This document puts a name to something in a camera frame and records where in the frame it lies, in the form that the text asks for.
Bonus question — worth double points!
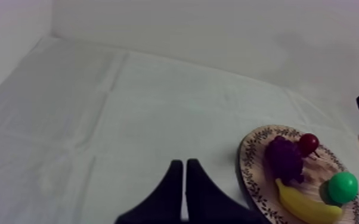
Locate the yellow toy banana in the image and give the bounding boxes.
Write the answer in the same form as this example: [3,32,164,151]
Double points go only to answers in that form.
[274,178,344,224]

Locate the round wooden board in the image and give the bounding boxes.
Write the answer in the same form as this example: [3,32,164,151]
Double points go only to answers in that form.
[237,124,359,224]

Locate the green toy pear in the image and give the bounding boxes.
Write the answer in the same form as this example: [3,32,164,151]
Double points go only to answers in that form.
[327,171,359,205]

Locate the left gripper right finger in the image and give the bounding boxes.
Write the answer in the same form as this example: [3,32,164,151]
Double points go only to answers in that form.
[185,158,272,224]

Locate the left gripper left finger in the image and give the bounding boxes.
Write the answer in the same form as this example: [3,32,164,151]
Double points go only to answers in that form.
[114,160,184,224]

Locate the small red fruit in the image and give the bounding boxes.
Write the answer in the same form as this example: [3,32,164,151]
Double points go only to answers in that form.
[298,133,322,158]

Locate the purple toy grapes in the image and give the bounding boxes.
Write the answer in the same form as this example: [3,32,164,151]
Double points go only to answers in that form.
[265,135,305,186]

